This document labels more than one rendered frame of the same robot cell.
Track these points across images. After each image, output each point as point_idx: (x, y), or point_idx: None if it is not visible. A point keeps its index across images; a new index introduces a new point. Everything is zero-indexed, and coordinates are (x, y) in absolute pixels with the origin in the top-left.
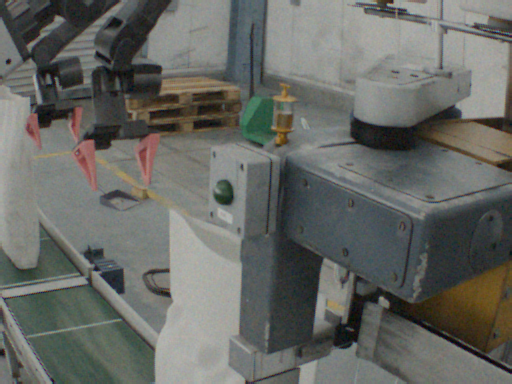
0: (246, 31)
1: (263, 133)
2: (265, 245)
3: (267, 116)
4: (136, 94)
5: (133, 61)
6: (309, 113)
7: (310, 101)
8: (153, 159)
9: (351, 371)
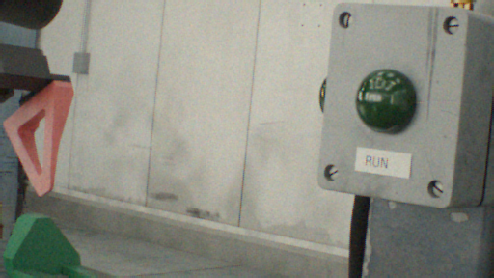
0: (3, 117)
1: (38, 271)
2: (454, 244)
3: (43, 246)
4: (13, 5)
5: None
6: (99, 246)
7: (98, 230)
8: (60, 136)
9: None
